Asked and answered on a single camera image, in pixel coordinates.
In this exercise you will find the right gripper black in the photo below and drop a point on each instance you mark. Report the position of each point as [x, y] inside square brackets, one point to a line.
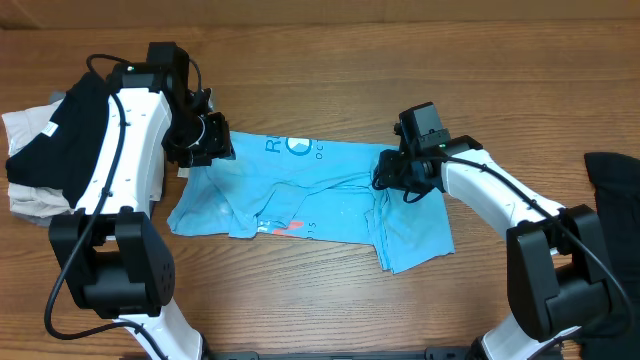
[387, 177]

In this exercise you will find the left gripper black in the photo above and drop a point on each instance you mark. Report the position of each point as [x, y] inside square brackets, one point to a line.
[220, 145]

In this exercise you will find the light blue t-shirt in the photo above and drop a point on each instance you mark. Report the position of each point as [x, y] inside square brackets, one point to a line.
[311, 189]

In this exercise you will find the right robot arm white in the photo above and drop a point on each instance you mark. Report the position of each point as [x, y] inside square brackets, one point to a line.
[560, 283]

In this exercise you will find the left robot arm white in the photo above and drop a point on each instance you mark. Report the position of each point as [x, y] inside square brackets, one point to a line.
[112, 258]

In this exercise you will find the folded black garment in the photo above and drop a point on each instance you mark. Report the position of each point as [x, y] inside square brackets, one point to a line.
[65, 159]

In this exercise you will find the folded beige garment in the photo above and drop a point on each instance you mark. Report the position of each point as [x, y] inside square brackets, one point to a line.
[99, 156]

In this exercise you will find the black garment at right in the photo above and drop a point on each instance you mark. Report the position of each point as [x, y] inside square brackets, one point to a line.
[615, 178]

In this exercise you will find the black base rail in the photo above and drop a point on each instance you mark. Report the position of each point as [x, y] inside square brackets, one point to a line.
[345, 355]

